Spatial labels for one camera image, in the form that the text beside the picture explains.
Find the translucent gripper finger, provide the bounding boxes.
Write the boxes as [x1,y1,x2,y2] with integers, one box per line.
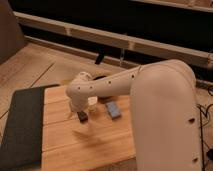
[85,108,90,117]
[68,109,74,119]

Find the dark rectangular eraser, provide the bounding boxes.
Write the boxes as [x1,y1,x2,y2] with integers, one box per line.
[77,111,88,123]

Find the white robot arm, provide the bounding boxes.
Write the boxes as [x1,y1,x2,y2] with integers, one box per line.
[66,60,202,171]

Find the dark round bowl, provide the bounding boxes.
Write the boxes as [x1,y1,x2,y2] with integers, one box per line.
[98,96,115,103]

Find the grey-blue rectangular block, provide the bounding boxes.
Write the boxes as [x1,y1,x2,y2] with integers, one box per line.
[105,101,121,119]

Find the wooden board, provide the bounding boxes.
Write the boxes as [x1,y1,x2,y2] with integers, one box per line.
[41,86,137,171]

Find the black table leg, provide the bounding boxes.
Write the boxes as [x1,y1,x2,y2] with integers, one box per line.
[95,50,105,65]

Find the dark grey mat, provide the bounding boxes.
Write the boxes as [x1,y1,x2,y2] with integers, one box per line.
[0,84,56,171]

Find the black floor cables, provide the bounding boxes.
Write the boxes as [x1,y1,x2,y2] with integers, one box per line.
[196,84,213,171]

